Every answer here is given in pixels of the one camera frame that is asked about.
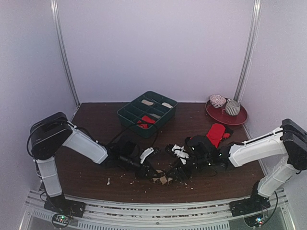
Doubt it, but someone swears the brown argyle sock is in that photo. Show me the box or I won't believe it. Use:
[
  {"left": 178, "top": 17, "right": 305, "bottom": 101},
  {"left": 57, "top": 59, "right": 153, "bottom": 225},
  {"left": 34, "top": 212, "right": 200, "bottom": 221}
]
[{"left": 151, "top": 170, "right": 173, "bottom": 186}]

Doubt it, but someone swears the green compartment tray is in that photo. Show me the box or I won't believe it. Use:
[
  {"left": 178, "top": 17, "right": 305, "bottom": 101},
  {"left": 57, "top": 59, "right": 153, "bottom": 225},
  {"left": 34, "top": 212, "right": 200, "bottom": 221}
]
[{"left": 117, "top": 91, "right": 177, "bottom": 138}]

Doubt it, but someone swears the red snowflake sock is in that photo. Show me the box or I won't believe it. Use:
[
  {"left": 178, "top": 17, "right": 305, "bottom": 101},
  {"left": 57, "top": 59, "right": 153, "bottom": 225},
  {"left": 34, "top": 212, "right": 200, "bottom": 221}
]
[{"left": 137, "top": 120, "right": 148, "bottom": 129}]

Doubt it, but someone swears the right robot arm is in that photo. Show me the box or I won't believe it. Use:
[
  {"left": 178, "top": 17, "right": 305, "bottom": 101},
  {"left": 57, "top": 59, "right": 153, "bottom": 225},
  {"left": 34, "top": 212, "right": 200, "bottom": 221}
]
[{"left": 165, "top": 119, "right": 307, "bottom": 212}]

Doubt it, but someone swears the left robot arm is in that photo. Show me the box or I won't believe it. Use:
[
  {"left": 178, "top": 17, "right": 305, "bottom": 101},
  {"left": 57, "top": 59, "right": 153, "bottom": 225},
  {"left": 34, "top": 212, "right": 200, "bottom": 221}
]
[{"left": 26, "top": 112, "right": 161, "bottom": 213}]

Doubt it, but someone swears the red cloth in tray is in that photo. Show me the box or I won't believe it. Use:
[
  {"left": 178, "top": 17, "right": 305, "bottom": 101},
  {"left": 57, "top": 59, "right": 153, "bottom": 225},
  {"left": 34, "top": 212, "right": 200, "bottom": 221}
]
[{"left": 141, "top": 115, "right": 156, "bottom": 124}]

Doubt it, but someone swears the black red argyle sock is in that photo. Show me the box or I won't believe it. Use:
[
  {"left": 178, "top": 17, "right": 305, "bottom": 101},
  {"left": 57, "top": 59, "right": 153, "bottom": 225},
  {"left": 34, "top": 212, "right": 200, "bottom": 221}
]
[{"left": 223, "top": 126, "right": 234, "bottom": 139}]

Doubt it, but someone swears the white cloth in tray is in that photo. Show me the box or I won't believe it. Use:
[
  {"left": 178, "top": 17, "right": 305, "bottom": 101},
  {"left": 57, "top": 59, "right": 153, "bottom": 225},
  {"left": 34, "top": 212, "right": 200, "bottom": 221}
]
[{"left": 162, "top": 102, "right": 173, "bottom": 109}]

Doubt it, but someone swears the beige cloth in tray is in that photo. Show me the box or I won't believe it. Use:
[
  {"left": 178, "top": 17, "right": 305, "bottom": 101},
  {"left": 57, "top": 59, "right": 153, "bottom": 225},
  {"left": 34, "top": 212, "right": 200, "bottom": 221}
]
[{"left": 141, "top": 99, "right": 154, "bottom": 106}]

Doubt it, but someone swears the red round plate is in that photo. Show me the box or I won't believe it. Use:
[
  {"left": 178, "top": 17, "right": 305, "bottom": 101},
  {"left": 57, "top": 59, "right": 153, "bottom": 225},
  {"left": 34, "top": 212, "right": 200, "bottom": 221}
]
[{"left": 205, "top": 101, "right": 248, "bottom": 126}]

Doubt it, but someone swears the white patterned bowl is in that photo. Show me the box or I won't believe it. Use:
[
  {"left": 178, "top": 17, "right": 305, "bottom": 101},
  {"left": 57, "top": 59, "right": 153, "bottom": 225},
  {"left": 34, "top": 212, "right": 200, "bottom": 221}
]
[{"left": 210, "top": 94, "right": 226, "bottom": 108}]

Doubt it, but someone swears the striped ceramic cup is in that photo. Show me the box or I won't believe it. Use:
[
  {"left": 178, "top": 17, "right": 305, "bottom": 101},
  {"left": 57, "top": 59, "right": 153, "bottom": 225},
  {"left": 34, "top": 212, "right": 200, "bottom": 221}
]
[{"left": 225, "top": 100, "right": 240, "bottom": 116}]

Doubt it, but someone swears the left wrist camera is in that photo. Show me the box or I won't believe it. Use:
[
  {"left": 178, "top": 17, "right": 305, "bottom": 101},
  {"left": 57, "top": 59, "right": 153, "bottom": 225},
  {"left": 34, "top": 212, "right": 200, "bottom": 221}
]
[{"left": 113, "top": 139, "right": 137, "bottom": 160}]

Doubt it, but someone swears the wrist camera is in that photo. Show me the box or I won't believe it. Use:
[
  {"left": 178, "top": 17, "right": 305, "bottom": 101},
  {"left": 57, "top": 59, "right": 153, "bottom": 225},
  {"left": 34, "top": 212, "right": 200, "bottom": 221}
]
[
  {"left": 186, "top": 135, "right": 216, "bottom": 159},
  {"left": 113, "top": 139, "right": 137, "bottom": 160}
]

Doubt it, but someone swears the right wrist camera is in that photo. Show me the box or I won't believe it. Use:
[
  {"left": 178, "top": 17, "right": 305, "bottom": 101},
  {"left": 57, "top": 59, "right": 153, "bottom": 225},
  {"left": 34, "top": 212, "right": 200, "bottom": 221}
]
[{"left": 186, "top": 135, "right": 216, "bottom": 159}]

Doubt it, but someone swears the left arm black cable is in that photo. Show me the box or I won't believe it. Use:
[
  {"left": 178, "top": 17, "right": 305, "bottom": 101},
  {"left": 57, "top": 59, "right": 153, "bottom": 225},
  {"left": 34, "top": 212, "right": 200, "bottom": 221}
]
[{"left": 106, "top": 122, "right": 159, "bottom": 150}]

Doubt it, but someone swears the aluminium front rail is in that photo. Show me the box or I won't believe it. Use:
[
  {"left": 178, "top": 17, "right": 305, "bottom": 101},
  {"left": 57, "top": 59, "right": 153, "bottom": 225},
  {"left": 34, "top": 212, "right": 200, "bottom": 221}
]
[{"left": 20, "top": 188, "right": 295, "bottom": 230}]

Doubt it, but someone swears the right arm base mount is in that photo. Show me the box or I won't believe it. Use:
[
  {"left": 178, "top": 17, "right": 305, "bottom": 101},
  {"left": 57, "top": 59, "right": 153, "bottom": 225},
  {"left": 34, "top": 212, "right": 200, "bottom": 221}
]
[{"left": 229, "top": 195, "right": 271, "bottom": 228}]

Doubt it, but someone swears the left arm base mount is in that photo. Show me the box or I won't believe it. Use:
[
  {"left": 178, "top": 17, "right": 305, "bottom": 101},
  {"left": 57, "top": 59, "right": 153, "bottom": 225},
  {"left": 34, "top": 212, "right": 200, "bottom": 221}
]
[{"left": 44, "top": 194, "right": 86, "bottom": 229}]

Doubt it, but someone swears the right aluminium post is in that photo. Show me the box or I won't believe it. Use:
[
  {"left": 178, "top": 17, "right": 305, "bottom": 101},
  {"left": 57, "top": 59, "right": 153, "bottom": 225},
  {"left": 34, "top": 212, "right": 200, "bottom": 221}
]
[{"left": 234, "top": 0, "right": 262, "bottom": 102}]

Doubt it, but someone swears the aluminium post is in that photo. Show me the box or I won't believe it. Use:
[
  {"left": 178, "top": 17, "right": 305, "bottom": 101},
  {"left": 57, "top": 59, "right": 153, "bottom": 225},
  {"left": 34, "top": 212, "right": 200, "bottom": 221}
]
[
  {"left": 234, "top": 0, "right": 262, "bottom": 102},
  {"left": 50, "top": 0, "right": 81, "bottom": 107}
]

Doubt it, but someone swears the left aluminium post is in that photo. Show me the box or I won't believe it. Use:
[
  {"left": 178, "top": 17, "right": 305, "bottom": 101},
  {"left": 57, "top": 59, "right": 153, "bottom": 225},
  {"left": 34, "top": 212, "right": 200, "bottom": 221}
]
[{"left": 50, "top": 0, "right": 81, "bottom": 107}]

